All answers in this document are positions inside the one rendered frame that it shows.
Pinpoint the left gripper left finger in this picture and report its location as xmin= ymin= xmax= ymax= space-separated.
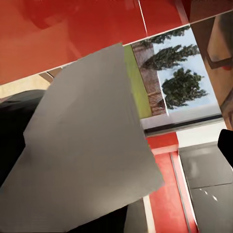
xmin=0 ymin=129 xmax=25 ymax=187

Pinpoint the paper coffee filter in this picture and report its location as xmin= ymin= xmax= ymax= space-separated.
xmin=0 ymin=42 xmax=164 ymax=233

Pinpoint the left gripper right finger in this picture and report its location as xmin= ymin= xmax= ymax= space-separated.
xmin=217 ymin=129 xmax=233 ymax=169

